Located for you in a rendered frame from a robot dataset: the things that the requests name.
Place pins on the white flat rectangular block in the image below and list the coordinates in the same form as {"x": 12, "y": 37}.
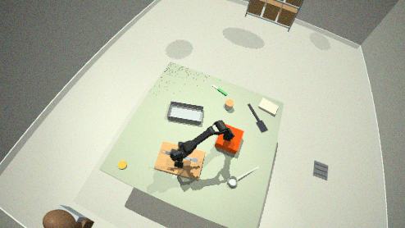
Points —
{"x": 268, "y": 106}

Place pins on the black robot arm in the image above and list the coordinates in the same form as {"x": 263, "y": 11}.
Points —
{"x": 190, "y": 146}

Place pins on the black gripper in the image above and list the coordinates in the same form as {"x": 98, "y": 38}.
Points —
{"x": 179, "y": 163}

